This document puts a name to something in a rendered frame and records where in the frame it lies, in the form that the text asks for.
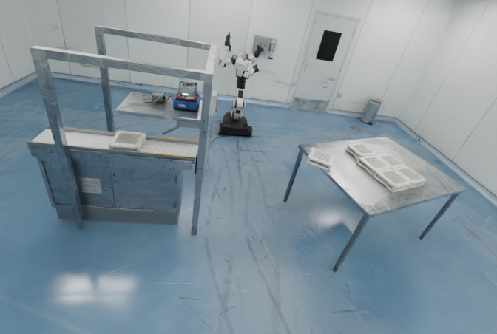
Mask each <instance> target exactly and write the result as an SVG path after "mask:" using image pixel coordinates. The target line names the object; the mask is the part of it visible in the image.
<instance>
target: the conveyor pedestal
mask: <svg viewBox="0 0 497 334"><path fill-rule="evenodd" d="M36 158H37V161H38V165H39V168H40V170H41V174H42V177H43V180H44V184H45V186H46V189H47V193H48V196H49V198H50V202H51V206H52V207H53V208H55V209H56V211H57V215H58V218H59V219H78V218H77V217H74V216H73V213H72V208H71V205H70V200H69V197H68V193H67V189H66V186H65V182H64V177H63V174H62V170H61V166H60V163H59V159H58V158H49V157H48V159H49V160H42V157H36ZM71 162H72V167H73V171H74V175H75V181H76V184H77V187H78V193H79V197H80V201H81V206H82V210H83V214H82V216H81V218H82V219H83V220H92V221H107V222H134V223H147V224H161V225H178V218H179V214H180V207H181V203H182V190H183V169H176V168H175V170H174V171H170V170H169V168H159V167H151V166H134V165H126V164H117V163H110V166H107V165H105V164H104V163H101V162H92V161H83V160H71Z"/></svg>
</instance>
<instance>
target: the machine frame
mask: <svg viewBox="0 0 497 334"><path fill-rule="evenodd" d="M94 27H95V38H96V44H97V50H98V54H97V55H96V54H90V53H85V52H76V51H70V50H61V49H56V48H50V47H42V46H36V45H35V46H32V47H30V52H31V55H32V58H33V63H34V67H35V71H36V74H37V78H38V83H39V86H40V89H41V94H42V98H43V101H44V105H45V109H46V112H47V117H48V121H49V123H50V128H51V132H52V135H53V139H54V143H55V148H56V151H57V155H58V159H59V163H60V166H61V170H62V174H63V177H64V182H65V186H66V189H67V193H68V197H69V200H70V205H71V208H72V213H73V216H74V217H77V218H78V219H77V225H78V229H79V230H82V229H84V228H85V225H84V221H83V219H82V218H81V216H82V214H83V210H82V206H81V201H80V197H79V193H78V187H77V184H76V181H75V175H74V171H73V167H72V162H71V158H70V153H69V149H68V145H67V139H66V136H65V133H64V127H63V123H62V119H61V114H60V110H59V107H58V101H57V97H56V94H55V88H54V85H53V79H52V76H51V71H50V66H49V62H48V59H53V60H59V61H69V62H74V63H80V64H89V65H95V66H99V67H100V73H101V83H102V90H103V96H104V106H105V112H106V123H107V129H108V132H115V126H114V117H113V110H112V99H111V92H110V85H109V72H108V67H110V68H116V69H125V70H131V71H136V72H146V73H152V74H157V75H167V76H172V77H178V78H188V79H193V80H199V81H204V83H203V100H202V109H201V119H200V136H199V145H198V154H197V171H196V180H195V197H194V206H193V215H192V224H194V225H193V226H192V235H196V234H197V225H196V224H198V217H199V210H200V196H201V188H202V181H203V167H204V163H205V156H206V142H207V134H208V127H209V109H210V101H211V93H212V79H213V72H214V61H215V54H216V48H217V45H216V44H210V43H205V42H200V41H192V40H187V39H182V38H174V37H169V36H164V35H156V34H151V33H143V32H138V31H134V30H125V29H121V28H116V27H107V26H103V25H98V24H96V25H94ZM104 33H106V34H110V35H119V36H124V37H129V38H137V39H142V40H147V41H156V42H161V43H165V44H174V45H179V46H184V47H192V48H198V49H202V50H209V57H208V61H207V64H206V71H205V70H199V69H190V68H185V67H175V66H170V65H165V64H155V63H150V62H145V61H136V60H130V59H125V58H116V57H110V56H107V53H106V46H105V39H104Z"/></svg>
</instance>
